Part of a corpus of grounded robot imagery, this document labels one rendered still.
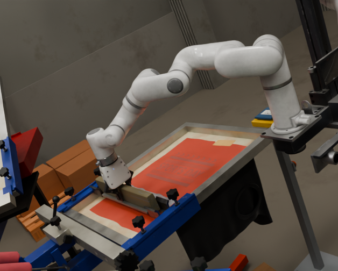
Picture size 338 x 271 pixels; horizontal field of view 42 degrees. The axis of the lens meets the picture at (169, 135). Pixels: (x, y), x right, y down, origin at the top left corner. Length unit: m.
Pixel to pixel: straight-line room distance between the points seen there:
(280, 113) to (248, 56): 0.24
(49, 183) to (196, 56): 3.21
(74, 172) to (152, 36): 2.25
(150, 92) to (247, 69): 0.32
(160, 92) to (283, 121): 0.41
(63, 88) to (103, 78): 0.51
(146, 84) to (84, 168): 2.78
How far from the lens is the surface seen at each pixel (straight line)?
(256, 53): 1.31
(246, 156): 1.76
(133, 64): 5.44
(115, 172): 1.70
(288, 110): 1.45
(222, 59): 1.33
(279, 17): 7.12
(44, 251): 1.65
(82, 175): 4.13
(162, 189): 1.82
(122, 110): 1.66
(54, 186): 4.47
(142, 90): 1.42
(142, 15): 5.58
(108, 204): 1.90
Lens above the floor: 1.79
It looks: 21 degrees down
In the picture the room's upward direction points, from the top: 23 degrees counter-clockwise
